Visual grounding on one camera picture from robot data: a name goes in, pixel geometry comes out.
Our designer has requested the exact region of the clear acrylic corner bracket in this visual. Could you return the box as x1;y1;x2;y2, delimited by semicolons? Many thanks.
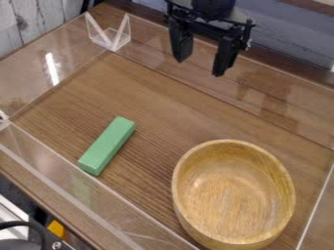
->
83;13;132;52

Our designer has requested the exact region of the black and yellow device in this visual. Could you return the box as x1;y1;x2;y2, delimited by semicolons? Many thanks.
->
0;209;93;250

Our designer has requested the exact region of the green rectangular block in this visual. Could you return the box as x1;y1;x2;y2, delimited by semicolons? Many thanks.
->
79;116;136;176

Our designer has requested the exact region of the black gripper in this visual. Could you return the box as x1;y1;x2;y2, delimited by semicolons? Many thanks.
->
166;0;255;77

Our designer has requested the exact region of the brown wooden bowl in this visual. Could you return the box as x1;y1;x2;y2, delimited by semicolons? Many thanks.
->
171;140;296;250

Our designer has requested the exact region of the clear acrylic tray wall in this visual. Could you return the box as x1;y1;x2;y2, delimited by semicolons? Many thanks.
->
0;5;334;250

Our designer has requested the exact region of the black cable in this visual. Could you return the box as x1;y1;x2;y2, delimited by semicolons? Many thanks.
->
0;220;48;243

